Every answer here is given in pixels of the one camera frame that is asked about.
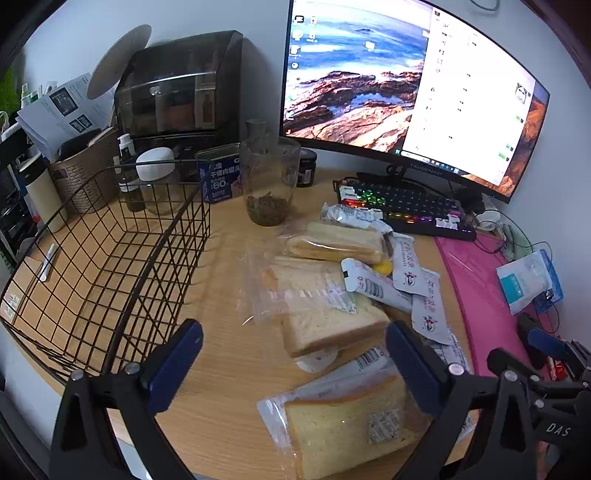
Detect white packet with black stripes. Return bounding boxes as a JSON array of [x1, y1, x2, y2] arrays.
[[341, 257, 414, 315]]

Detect curved computer monitor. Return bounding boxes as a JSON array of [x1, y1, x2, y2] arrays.
[[279, 0, 551, 205]]

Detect sliced bread loaf packet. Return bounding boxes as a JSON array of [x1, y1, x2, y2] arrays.
[[277, 220, 393, 265]]

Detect dark translucent organizer box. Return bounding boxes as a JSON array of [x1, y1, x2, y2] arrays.
[[115, 30, 244, 153]]

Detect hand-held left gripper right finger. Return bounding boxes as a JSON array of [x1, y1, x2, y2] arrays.
[[385, 320, 541, 480]]

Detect printed paper sheets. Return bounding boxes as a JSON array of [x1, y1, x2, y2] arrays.
[[16, 72, 116, 160]]

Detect white round lid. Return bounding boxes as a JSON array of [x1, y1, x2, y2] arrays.
[[295, 348, 340, 374]]

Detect green plush cloth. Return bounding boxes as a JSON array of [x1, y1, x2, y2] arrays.
[[0, 69, 19, 121]]

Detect beige round disc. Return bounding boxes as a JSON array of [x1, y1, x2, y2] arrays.
[[88, 24, 152, 100]]

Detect pink desk mat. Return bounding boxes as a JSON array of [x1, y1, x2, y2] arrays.
[[434, 233, 559, 379]]

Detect black wire basket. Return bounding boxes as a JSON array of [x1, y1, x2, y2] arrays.
[[0, 159, 213, 384]]

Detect black backlit keyboard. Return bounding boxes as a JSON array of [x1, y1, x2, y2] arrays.
[[336, 179, 477, 241]]

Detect white snack packet red print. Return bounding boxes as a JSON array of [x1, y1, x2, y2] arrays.
[[411, 270, 455, 344], [392, 233, 428, 296]]

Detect toast slice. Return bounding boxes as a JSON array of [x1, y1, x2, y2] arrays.
[[238, 249, 393, 358]]

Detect blue white tissue pack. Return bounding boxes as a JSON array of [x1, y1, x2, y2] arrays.
[[496, 249, 564, 317]]

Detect dark pump bottle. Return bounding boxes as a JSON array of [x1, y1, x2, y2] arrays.
[[115, 134, 146, 213]]

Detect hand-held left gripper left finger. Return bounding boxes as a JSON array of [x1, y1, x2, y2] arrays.
[[48, 318, 204, 480]]

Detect small dark jar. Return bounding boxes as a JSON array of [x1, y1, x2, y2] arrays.
[[295, 148, 318, 188]]

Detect toast pack with white wrapper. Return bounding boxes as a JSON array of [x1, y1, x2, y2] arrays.
[[256, 344, 478, 480]]

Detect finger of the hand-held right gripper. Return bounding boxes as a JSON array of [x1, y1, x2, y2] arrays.
[[517, 313, 575, 370], [487, 347, 587, 403]]

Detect brown woven basket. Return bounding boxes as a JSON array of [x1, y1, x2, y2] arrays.
[[47, 127, 123, 214]]

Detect clear cup with dried herbs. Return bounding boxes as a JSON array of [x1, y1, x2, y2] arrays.
[[239, 119, 302, 228]]

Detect white snack wrapper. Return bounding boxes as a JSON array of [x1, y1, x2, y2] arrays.
[[321, 203, 393, 234]]

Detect small white stick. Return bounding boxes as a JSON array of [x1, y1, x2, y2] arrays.
[[39, 244, 58, 282]]

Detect white label card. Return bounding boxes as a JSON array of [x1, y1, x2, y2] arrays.
[[0, 277, 24, 324]]

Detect white lid jar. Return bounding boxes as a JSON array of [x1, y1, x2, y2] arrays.
[[135, 147, 178, 217]]

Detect white thermos bottle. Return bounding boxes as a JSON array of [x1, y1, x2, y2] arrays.
[[19, 154, 68, 234]]

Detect blue labelled tin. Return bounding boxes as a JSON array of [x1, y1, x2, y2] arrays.
[[194, 143, 243, 205]]

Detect thin tangled cable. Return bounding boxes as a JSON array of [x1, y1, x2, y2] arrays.
[[501, 224, 532, 264]]

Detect black shelf rack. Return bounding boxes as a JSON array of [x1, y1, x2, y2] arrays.
[[0, 134, 33, 268]]

